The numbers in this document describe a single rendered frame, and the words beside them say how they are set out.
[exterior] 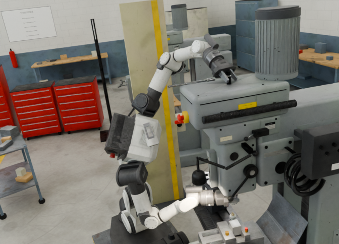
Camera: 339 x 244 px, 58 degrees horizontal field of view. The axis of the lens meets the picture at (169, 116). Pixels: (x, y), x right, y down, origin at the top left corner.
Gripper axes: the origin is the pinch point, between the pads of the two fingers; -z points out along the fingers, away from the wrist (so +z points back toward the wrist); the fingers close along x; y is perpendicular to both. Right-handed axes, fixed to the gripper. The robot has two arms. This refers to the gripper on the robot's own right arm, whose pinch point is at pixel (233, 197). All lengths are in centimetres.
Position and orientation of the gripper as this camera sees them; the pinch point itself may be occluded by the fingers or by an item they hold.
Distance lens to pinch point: 181.1
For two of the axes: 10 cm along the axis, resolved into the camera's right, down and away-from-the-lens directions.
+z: -9.9, 0.6, 1.1
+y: 0.9, 9.3, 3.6
